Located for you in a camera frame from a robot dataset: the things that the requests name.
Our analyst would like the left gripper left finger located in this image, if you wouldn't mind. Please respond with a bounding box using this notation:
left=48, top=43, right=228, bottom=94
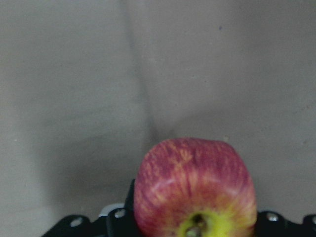
left=43, top=179, right=142, bottom=237

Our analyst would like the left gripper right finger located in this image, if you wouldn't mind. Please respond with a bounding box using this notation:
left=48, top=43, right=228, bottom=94
left=254, top=210, right=316, bottom=237

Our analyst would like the red yellow apple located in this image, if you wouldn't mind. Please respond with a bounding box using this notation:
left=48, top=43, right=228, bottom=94
left=133, top=138, right=257, bottom=237

